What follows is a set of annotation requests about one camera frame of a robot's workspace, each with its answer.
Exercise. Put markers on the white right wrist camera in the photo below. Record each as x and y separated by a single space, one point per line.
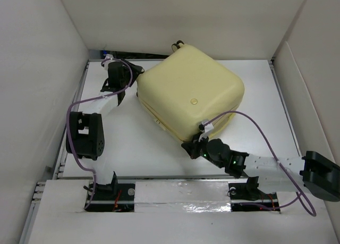
206 127

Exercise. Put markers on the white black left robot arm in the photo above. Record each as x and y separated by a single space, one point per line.
85 138

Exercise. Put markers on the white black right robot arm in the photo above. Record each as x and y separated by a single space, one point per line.
311 173

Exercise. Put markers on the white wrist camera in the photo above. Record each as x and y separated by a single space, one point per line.
206 127
109 58

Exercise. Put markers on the yellow hard-shell suitcase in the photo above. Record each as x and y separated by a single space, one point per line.
187 88

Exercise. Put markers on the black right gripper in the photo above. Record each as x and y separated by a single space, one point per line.
191 147

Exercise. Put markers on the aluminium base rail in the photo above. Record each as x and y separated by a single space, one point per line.
176 196

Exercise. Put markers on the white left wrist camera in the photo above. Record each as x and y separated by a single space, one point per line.
109 58

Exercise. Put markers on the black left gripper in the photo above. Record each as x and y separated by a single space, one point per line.
135 72

